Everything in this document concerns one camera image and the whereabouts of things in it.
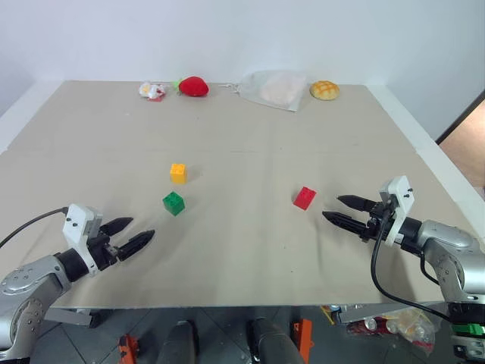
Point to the dark rounded shape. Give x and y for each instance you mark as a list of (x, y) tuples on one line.
[(274, 341)]

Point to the red drink can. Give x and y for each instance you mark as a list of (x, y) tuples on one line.
[(365, 326)]

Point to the crumpled white red wrapper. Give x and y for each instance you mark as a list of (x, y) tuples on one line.
[(152, 91)]

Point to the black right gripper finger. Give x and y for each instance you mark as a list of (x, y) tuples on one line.
[(343, 221), (355, 201)]

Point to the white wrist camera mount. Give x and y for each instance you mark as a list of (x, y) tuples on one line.
[(77, 226), (398, 206)]

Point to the red toy brick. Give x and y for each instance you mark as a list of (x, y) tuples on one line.
[(304, 197)]

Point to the clear plastic bag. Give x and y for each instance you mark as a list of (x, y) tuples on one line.
[(274, 89)]

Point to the orange black clamp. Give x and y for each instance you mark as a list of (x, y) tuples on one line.
[(303, 333), (127, 347)]

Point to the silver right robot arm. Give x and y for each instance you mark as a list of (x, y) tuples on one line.
[(447, 258)]

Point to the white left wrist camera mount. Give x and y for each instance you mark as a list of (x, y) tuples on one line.
[(77, 226)]

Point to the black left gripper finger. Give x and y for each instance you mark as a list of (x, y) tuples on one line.
[(117, 224), (136, 242)]

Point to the golden pineapple bun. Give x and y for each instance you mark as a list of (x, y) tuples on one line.
[(324, 90)]

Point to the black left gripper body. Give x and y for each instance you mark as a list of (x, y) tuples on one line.
[(101, 252)]

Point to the orange toy brick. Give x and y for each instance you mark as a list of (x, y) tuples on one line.
[(178, 173)]

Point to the grey table bracket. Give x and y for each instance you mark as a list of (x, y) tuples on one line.
[(72, 315)]

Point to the green toy brick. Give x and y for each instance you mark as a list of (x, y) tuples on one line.
[(174, 203)]

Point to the red plush strawberry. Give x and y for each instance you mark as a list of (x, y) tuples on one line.
[(193, 86)]

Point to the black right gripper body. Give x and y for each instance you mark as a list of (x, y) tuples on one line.
[(377, 221)]

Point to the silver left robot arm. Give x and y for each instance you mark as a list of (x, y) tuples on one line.
[(28, 282)]

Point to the beige table mat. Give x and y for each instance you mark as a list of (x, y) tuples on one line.
[(227, 197)]

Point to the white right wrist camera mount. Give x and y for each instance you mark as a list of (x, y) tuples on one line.
[(398, 206)]

